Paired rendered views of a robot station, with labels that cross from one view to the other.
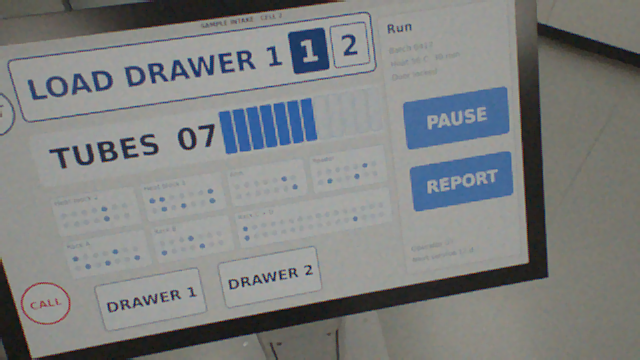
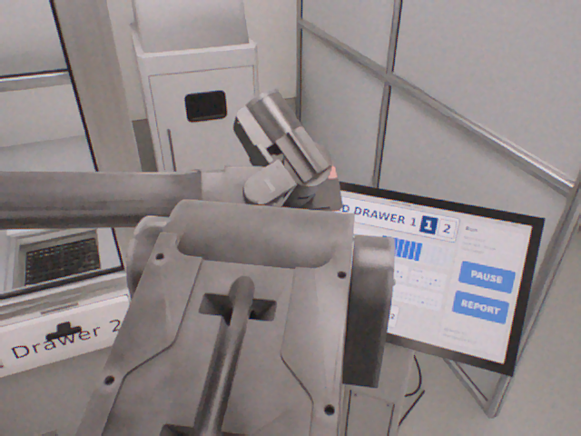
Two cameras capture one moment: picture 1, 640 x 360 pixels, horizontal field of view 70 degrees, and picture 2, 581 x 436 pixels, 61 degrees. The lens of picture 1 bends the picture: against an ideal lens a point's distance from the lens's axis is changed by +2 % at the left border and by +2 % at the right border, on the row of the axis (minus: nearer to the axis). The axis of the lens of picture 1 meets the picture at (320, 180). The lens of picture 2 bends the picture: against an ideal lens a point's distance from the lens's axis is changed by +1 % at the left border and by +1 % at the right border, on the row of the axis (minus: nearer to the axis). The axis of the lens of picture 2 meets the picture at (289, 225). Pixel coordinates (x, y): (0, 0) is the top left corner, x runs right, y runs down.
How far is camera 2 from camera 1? 0.63 m
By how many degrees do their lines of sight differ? 25
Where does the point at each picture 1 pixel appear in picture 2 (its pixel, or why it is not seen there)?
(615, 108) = not seen: outside the picture
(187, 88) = (374, 222)
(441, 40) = (489, 241)
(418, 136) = (465, 277)
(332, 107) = (429, 250)
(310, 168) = (410, 272)
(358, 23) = (453, 221)
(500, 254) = (489, 351)
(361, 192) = (429, 292)
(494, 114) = (506, 282)
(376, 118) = (448, 262)
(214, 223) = not seen: hidden behind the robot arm
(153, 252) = not seen: hidden behind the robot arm
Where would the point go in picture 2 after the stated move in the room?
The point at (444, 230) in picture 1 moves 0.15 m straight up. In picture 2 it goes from (463, 326) to (481, 269)
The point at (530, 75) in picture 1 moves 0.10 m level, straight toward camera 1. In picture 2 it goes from (529, 272) to (493, 290)
